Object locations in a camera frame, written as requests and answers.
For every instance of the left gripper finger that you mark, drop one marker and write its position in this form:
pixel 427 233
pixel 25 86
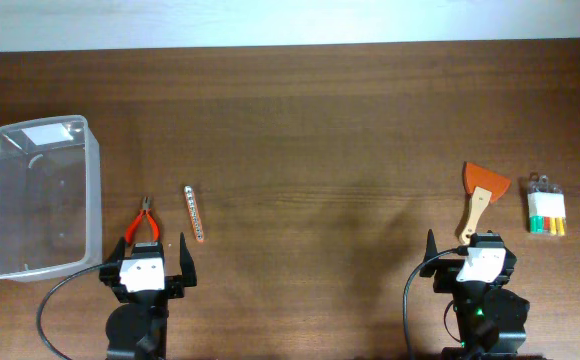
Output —
pixel 188 270
pixel 114 260

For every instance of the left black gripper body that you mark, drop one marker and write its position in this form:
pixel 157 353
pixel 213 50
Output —
pixel 174 288

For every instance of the orange scraper wooden handle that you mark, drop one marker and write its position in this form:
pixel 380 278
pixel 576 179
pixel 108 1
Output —
pixel 484 187

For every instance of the pack of coloured markers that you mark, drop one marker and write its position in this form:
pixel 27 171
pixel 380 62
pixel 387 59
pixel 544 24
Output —
pixel 546 206

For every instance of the orange bit holder strip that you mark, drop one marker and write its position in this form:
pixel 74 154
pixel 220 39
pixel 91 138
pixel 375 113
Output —
pixel 194 213

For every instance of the clear plastic container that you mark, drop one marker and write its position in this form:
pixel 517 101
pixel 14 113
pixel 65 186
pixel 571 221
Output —
pixel 50 198

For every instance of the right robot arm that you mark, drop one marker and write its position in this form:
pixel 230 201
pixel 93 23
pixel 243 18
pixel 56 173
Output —
pixel 490 319

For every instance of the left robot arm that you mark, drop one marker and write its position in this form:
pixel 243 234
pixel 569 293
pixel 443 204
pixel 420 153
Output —
pixel 137 329

